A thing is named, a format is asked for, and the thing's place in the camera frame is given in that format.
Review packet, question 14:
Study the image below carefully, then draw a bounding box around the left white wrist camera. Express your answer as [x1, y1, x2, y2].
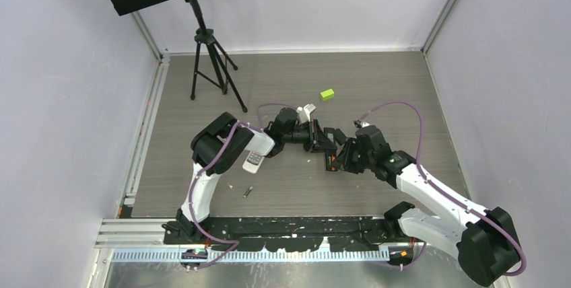
[296, 104, 316, 124]

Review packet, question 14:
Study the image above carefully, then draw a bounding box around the white cable duct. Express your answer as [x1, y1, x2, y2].
[111, 247, 390, 263]

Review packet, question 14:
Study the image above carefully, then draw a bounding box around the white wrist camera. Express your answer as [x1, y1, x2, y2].
[354, 120, 370, 129]
[296, 104, 316, 124]

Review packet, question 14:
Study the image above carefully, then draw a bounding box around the black battery near front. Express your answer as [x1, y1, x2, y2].
[243, 186, 253, 198]

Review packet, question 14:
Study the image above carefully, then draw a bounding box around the white remote control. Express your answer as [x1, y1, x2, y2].
[242, 151, 265, 174]

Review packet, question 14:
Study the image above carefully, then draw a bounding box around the black tripod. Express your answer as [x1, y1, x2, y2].
[185, 0, 248, 112]

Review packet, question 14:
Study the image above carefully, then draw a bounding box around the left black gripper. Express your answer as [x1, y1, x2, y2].
[282, 118, 337, 153]

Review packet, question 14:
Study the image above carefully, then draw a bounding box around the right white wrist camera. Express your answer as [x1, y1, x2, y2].
[354, 120, 370, 129]

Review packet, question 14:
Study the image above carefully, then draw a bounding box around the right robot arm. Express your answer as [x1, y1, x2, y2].
[331, 124, 527, 287]

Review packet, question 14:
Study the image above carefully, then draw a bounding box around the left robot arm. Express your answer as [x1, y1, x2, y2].
[163, 104, 337, 244]

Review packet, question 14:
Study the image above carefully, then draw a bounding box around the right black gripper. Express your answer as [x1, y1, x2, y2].
[332, 137, 375, 174]

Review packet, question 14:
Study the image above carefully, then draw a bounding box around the black remote control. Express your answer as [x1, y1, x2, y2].
[324, 127, 337, 172]

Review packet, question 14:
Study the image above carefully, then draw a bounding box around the green block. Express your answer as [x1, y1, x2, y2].
[320, 89, 335, 101]

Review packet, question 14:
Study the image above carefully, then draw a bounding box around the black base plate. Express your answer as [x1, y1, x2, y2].
[162, 216, 413, 252]

